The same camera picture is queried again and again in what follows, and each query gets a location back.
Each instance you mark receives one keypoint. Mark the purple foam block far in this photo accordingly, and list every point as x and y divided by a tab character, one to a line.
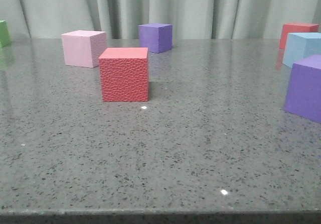
157	37

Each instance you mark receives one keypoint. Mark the red textured foam block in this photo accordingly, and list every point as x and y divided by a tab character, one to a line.
124	74

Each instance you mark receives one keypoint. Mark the green foam block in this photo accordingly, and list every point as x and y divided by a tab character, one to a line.
4	34

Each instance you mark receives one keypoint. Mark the pink foam block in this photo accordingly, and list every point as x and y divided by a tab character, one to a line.
82	48

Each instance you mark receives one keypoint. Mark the purple foam block near right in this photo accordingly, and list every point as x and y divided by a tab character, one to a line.
303	93

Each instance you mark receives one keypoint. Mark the light blue foam block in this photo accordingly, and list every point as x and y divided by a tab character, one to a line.
301	45

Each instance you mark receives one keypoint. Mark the grey-green curtain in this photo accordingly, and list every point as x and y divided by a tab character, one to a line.
191	19

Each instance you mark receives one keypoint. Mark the red foam block far right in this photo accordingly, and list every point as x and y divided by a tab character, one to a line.
295	27

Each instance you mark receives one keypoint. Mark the purple foam block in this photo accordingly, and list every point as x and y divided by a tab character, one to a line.
157	37
303	93

